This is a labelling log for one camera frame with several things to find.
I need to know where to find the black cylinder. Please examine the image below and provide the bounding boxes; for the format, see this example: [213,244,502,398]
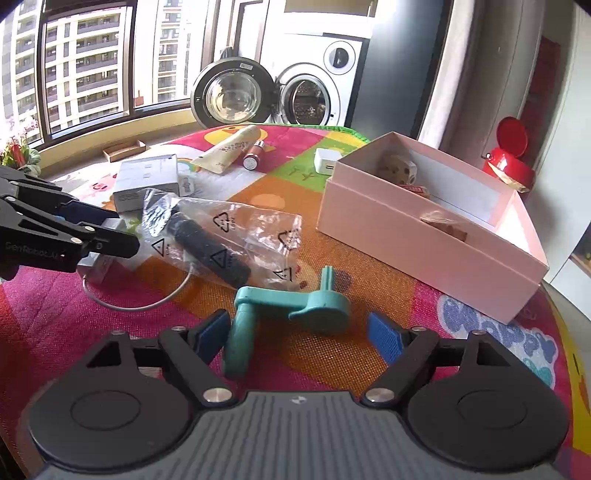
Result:
[166,212,252,287]

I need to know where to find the grey cable loop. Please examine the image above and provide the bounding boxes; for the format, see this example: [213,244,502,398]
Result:
[76,217,192,312]

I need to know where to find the flat cardboard tray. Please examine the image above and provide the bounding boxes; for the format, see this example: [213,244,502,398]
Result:
[102,140,147,162]

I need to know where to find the beige wooden figure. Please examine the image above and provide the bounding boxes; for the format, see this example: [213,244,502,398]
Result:
[379,154,416,185]

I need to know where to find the brown item in clear wrap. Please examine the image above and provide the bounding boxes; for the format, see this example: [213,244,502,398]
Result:
[422,210,469,243]

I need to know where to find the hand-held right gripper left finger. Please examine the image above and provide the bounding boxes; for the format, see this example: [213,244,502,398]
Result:
[85,309,238,409]

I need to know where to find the colourful printed mat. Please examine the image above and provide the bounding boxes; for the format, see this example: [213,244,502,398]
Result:
[0,124,585,480]

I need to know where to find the white and grey carton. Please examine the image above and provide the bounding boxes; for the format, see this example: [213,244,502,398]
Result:
[113,154,182,213]

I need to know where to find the clear plastic bag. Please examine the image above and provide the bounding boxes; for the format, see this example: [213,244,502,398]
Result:
[141,188,303,289]

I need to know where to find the white dryer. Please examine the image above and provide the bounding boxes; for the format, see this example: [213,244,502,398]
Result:
[261,31,372,127]

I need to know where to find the potted flowers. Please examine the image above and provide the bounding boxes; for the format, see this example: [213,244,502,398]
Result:
[0,115,42,178]

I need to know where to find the teal plastic crank handle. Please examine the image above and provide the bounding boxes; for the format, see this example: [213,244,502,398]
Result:
[223,265,352,381]

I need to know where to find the silver washing machine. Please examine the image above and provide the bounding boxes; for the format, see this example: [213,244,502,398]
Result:
[272,62,349,127]

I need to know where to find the pink cardboard box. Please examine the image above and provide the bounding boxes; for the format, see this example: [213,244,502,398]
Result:
[316,131,550,326]

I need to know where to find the copper coloured small bottle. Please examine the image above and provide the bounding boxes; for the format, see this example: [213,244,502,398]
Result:
[242,140,269,171]

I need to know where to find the dark grey door panel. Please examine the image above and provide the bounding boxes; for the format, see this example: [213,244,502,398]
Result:
[348,0,455,139]

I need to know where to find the white charger block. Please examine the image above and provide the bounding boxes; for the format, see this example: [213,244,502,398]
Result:
[314,148,345,175]

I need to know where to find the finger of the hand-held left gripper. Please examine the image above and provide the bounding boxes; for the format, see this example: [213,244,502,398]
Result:
[0,166,123,226]
[0,198,142,259]

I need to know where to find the cream squeeze tube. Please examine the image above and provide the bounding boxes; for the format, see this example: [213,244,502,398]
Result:
[191,124,259,175]

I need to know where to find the round washing machine door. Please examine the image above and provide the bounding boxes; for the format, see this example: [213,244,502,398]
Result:
[190,56,282,130]

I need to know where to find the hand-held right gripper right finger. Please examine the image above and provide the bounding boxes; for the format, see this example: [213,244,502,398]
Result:
[360,311,506,409]

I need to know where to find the dark window frame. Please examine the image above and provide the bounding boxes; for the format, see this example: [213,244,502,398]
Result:
[0,0,222,148]

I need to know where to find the red trash bin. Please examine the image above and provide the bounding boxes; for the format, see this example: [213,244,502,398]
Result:
[480,116,536,192]

